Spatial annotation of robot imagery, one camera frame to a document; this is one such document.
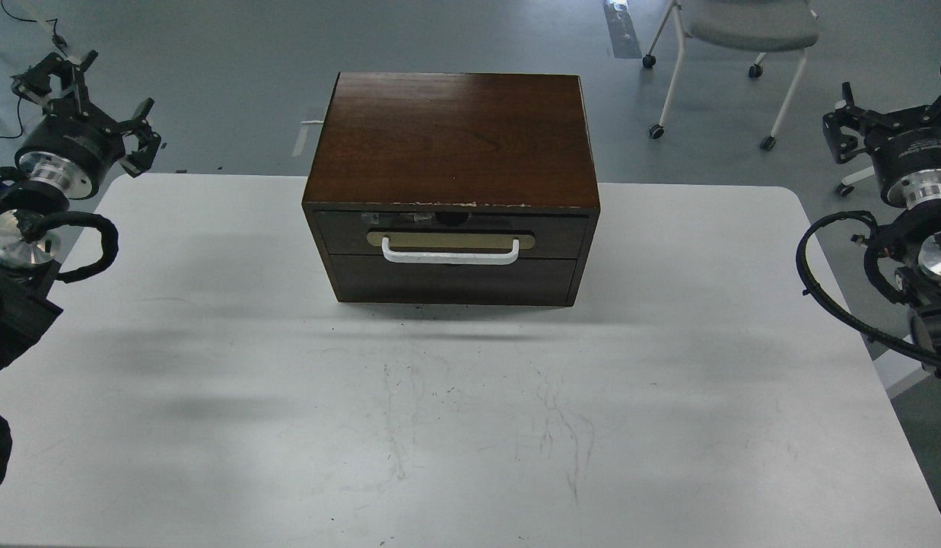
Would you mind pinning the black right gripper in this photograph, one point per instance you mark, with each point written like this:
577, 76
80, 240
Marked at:
906, 153

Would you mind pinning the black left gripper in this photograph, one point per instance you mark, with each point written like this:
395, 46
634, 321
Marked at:
69, 155

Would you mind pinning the wooden drawer with white handle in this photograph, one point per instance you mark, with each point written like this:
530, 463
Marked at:
539, 237

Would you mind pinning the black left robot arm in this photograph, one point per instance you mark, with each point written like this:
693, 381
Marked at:
31, 215

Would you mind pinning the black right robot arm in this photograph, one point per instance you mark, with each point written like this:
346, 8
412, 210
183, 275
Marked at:
903, 258

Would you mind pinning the grey office chair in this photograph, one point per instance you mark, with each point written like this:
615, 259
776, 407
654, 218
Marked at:
761, 27

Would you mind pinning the white table leg base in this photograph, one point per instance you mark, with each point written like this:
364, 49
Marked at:
899, 373

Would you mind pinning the dark brown wooden cabinet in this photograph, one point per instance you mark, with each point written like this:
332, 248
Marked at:
454, 144

